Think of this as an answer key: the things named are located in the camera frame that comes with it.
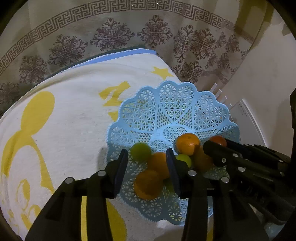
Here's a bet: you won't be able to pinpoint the white and yellow towel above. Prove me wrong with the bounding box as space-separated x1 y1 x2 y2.
0 49 214 241

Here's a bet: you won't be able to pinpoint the green tomato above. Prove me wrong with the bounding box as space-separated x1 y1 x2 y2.
175 153 192 168
131 142 152 162

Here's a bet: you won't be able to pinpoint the large oval orange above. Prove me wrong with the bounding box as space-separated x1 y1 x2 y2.
134 170 164 200

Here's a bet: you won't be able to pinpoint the small orange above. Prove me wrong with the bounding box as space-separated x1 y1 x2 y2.
176 133 201 156
193 147 214 173
148 152 170 179

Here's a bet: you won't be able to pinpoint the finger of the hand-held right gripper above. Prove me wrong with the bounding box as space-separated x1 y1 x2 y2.
224 138 290 163
203 140 285 179

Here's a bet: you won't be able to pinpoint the white plastic slats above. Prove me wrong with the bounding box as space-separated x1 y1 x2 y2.
209 83 233 109

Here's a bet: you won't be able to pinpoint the beige patterned curtain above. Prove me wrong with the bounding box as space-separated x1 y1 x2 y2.
0 0 273 121

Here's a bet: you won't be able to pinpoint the light blue plastic basket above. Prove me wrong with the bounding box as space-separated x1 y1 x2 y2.
107 80 241 226

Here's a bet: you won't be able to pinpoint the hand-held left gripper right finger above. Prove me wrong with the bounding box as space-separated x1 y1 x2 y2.
166 148 270 241

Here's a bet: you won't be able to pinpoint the red tomato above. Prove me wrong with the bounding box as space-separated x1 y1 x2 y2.
209 135 227 148

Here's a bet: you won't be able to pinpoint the white plastic panel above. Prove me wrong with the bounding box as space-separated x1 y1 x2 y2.
236 98 264 144

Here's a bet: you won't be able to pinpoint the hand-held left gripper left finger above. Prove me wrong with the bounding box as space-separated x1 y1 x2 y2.
24 148 129 241

